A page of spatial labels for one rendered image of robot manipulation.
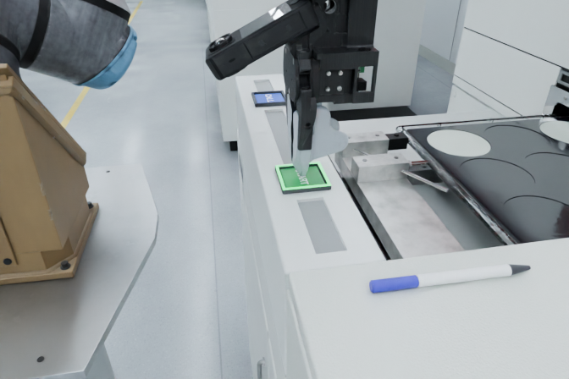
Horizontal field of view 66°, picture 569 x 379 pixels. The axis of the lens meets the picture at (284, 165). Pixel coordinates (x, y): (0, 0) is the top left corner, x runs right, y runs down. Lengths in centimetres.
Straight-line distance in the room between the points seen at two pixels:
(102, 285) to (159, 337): 102
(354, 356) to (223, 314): 134
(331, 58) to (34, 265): 45
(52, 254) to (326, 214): 36
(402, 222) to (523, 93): 58
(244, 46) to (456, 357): 31
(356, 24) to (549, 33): 66
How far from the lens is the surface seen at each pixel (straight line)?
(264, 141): 60
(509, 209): 64
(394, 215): 61
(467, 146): 78
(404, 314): 36
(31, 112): 57
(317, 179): 51
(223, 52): 42
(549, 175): 75
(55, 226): 61
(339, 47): 44
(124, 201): 77
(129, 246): 67
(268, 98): 74
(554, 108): 102
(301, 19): 42
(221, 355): 155
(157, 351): 160
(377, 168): 67
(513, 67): 113
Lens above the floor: 123
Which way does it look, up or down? 30 degrees down
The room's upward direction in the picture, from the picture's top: straight up
